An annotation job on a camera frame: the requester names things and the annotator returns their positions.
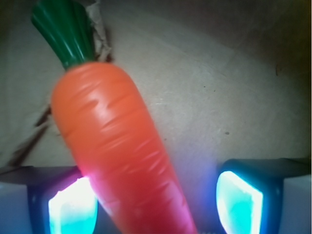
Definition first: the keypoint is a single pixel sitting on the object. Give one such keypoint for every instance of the brown paper bag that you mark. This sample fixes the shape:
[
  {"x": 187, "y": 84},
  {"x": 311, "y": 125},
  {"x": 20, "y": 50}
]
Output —
[{"x": 222, "y": 78}]

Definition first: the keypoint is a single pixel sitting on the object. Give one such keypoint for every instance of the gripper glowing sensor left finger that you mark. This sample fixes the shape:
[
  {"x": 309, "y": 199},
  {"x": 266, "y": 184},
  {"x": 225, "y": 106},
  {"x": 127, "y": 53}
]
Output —
[{"x": 46, "y": 200}]

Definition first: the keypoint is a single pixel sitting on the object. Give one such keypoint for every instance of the orange plastic toy carrot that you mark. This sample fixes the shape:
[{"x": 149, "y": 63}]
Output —
[{"x": 106, "y": 125}]

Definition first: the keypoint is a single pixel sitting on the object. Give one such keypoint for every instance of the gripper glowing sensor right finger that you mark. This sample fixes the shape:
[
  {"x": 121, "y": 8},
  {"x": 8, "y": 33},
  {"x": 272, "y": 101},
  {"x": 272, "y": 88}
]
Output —
[{"x": 265, "y": 196}]

